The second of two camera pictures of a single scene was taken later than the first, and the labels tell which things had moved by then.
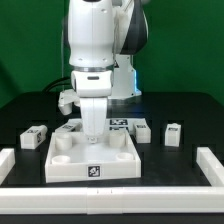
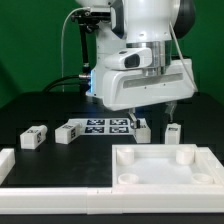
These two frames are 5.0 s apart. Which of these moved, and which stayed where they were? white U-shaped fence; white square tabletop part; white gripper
Moved: white square tabletop part; white gripper
Stayed: white U-shaped fence
